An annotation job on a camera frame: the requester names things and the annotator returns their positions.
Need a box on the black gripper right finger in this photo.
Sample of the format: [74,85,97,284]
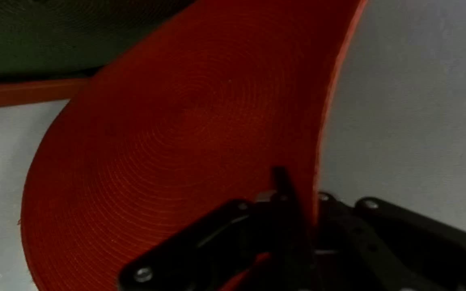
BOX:
[273,168,466,291]

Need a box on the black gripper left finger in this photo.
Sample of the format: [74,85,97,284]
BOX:
[116,198,270,291]

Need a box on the red round placemat top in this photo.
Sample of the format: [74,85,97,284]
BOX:
[21,0,365,291]

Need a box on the red rolling pin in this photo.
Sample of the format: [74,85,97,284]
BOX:
[0,77,87,106]

